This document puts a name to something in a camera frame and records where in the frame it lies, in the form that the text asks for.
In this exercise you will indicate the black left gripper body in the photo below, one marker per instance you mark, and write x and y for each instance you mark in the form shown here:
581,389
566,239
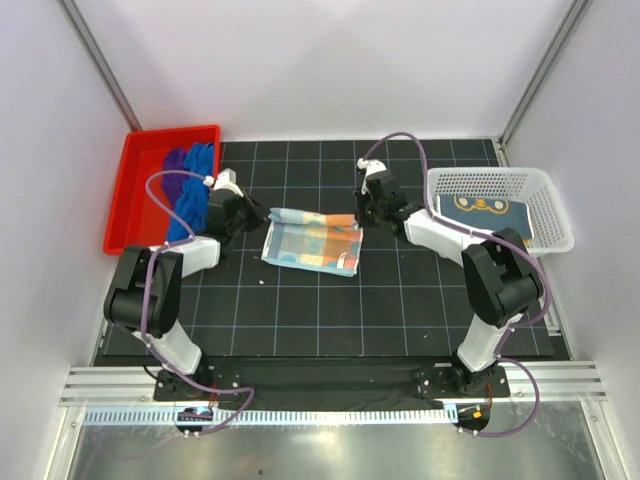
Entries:
237,224

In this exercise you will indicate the yellow tiger hello towel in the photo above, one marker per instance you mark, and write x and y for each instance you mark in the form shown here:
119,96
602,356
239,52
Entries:
491,214

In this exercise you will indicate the left aluminium corner post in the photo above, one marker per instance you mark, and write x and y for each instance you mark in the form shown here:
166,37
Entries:
86,38

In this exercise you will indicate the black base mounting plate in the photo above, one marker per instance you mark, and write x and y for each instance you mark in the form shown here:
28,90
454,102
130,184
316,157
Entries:
315,382

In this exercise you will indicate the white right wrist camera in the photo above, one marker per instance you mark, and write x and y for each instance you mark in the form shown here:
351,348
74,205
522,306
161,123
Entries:
368,167

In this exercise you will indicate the purple towel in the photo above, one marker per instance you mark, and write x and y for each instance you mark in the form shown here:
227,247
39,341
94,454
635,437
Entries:
172,183

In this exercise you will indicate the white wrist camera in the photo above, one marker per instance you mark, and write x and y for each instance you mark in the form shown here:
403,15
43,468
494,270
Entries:
226,180
368,167

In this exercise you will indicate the white plastic mesh basket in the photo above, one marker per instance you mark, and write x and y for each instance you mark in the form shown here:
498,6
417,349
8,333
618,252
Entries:
534,187

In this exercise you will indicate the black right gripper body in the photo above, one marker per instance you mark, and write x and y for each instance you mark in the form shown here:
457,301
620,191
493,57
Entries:
368,213

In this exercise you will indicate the aluminium corner post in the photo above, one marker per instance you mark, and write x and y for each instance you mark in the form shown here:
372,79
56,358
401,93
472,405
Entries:
565,30
86,38

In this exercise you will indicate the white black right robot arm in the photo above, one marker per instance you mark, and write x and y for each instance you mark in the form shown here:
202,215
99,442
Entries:
501,282

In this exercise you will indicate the black grid cutting mat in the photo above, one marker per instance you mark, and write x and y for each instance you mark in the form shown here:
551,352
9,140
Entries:
405,300

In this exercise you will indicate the pastel striped towel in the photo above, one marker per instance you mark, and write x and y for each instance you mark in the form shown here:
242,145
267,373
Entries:
315,242

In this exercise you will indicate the blue towel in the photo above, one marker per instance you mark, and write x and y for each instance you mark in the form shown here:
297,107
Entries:
192,205

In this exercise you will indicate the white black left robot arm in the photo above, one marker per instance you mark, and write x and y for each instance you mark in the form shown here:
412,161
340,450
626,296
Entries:
145,292

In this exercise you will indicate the red plastic bin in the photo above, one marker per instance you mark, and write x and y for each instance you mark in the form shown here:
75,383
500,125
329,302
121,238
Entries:
134,219

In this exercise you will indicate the right aluminium corner post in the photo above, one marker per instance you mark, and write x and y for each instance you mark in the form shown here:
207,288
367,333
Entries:
565,30

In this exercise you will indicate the aluminium front rail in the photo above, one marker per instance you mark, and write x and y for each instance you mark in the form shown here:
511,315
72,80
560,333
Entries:
125,396

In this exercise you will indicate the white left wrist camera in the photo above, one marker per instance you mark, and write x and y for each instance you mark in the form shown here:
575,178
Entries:
226,180

